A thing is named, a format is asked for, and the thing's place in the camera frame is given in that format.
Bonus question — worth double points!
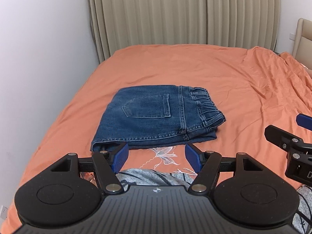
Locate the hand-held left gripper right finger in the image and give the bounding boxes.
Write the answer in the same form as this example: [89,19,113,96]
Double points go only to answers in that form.
[184,143,263,193]

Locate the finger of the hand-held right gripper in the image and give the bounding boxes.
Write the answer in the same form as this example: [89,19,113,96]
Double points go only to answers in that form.
[296,113,312,129]
[264,125,306,150]

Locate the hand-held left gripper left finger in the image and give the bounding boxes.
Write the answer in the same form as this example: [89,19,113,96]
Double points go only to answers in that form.
[50,143,129,193]

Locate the blue denim pants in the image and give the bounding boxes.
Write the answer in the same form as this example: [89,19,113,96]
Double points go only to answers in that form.
[90,85,226,153]

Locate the grey patterned cloth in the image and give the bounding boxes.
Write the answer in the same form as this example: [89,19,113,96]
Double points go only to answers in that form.
[115,168,312,233]

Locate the orange bed sheet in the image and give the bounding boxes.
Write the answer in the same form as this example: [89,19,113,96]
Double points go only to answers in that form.
[7,44,312,228]

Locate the beige padded headboard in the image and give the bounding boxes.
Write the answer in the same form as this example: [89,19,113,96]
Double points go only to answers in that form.
[292,18,312,65]

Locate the beige pleated curtain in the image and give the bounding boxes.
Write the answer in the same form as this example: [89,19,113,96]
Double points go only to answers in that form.
[86,0,281,64]

